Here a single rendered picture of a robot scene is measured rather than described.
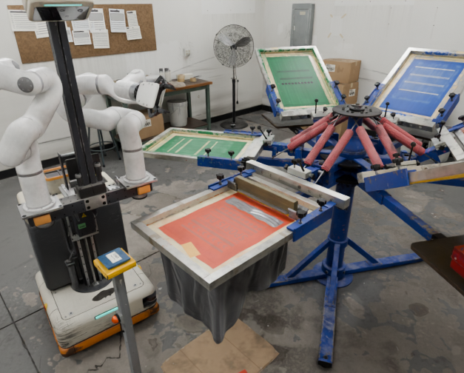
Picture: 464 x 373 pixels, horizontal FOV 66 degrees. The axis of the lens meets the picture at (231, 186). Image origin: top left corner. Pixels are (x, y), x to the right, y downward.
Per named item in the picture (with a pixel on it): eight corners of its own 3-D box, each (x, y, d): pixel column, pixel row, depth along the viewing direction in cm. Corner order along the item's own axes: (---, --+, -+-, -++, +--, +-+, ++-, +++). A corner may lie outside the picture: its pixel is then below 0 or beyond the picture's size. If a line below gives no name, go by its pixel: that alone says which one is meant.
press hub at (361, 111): (340, 300, 257) (371, 115, 196) (297, 273, 283) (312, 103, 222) (368, 274, 281) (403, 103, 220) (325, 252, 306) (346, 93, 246)
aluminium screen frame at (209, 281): (209, 291, 132) (209, 283, 130) (131, 228, 171) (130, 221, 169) (330, 214, 180) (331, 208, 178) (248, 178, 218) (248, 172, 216)
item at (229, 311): (222, 343, 162) (220, 270, 143) (217, 339, 165) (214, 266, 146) (287, 293, 190) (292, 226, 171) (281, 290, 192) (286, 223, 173)
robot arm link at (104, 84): (101, 71, 159) (146, 70, 156) (109, 99, 166) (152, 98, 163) (93, 78, 152) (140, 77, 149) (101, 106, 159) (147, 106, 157)
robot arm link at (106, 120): (52, 126, 162) (74, 115, 179) (133, 142, 161) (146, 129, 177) (50, 95, 156) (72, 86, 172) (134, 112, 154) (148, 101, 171)
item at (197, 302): (218, 347, 161) (215, 272, 142) (163, 295, 191) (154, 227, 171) (223, 343, 163) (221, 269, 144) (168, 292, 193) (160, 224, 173)
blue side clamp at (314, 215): (294, 242, 161) (294, 229, 158) (285, 237, 164) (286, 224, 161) (331, 217, 179) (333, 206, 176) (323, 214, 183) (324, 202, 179)
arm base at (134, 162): (117, 175, 180) (112, 146, 173) (140, 169, 187) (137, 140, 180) (129, 186, 169) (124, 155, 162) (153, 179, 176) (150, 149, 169)
